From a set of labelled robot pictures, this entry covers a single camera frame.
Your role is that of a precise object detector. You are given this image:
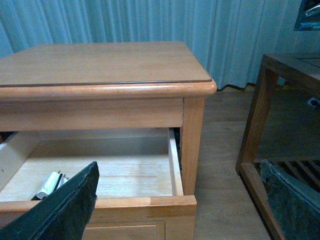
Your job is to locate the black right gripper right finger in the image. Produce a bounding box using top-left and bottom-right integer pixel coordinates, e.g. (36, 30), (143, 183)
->
(260, 160), (320, 240)

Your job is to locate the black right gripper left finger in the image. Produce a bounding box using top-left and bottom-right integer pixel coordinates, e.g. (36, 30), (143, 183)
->
(0, 161), (100, 240)

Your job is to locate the white charger with black cable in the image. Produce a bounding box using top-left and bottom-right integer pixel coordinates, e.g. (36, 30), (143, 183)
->
(31, 171), (69, 201)

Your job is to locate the wooden drawer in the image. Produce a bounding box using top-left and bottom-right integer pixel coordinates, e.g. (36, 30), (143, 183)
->
(0, 128), (197, 240)

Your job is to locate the light wooden nightstand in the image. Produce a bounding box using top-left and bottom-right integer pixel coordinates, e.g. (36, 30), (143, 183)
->
(0, 41), (218, 197)

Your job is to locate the dark wooden side table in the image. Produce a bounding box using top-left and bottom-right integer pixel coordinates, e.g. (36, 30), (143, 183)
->
(235, 53), (320, 240)

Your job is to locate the light blue curtain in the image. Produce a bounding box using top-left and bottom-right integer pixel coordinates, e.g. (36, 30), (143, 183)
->
(0, 0), (320, 89)

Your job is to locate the dark framed object top right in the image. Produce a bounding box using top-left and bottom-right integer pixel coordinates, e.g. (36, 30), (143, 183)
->
(294, 0), (320, 31)

